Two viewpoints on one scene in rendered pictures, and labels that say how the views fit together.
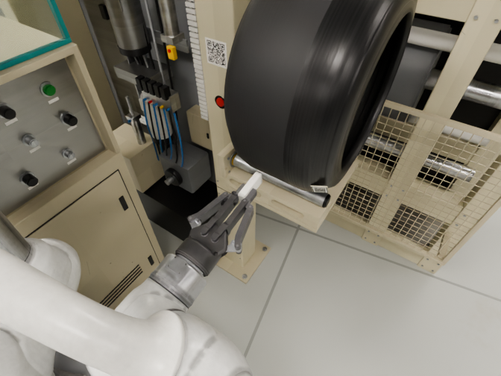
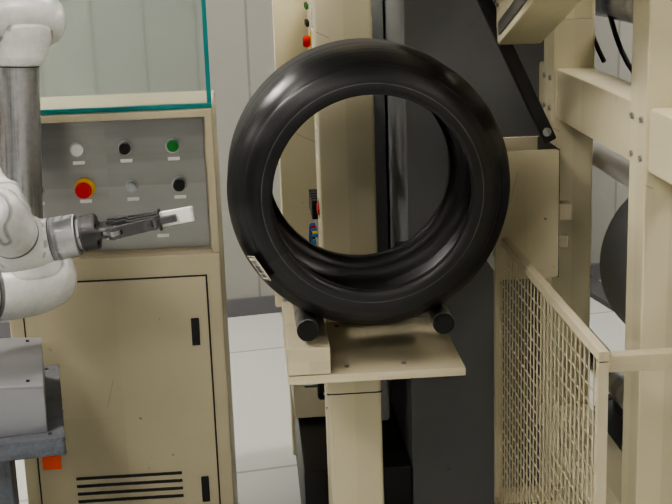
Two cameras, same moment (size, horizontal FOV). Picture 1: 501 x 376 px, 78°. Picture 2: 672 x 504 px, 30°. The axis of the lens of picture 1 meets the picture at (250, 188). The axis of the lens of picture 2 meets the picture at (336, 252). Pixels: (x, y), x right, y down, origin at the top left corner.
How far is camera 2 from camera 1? 2.36 m
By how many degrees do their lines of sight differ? 55
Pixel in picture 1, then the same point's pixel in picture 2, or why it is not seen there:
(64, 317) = not seen: outside the picture
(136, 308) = not seen: hidden behind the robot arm
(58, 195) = (124, 258)
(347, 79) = (258, 124)
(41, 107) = (159, 159)
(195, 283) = (64, 230)
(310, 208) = (295, 342)
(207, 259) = (86, 224)
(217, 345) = (12, 193)
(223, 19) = not seen: hidden behind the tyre
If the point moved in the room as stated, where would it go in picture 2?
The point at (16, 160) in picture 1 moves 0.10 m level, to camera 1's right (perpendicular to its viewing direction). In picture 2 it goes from (112, 200) to (131, 205)
